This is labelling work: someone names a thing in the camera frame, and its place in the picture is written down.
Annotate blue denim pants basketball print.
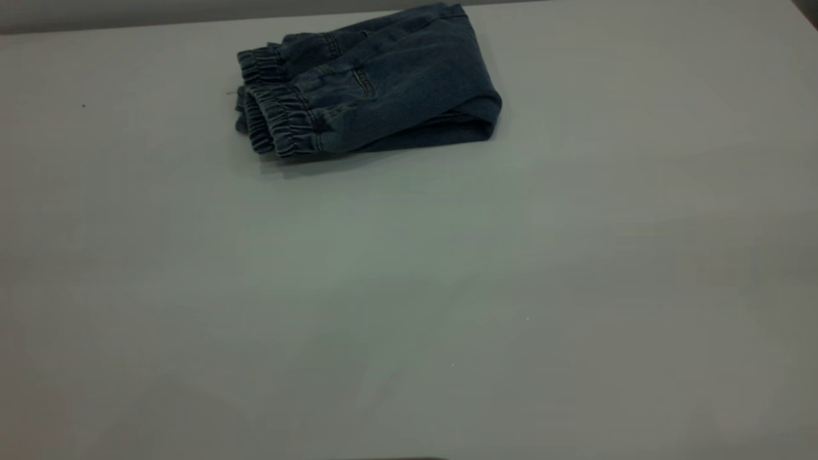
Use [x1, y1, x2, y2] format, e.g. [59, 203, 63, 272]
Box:
[233, 2, 504, 161]

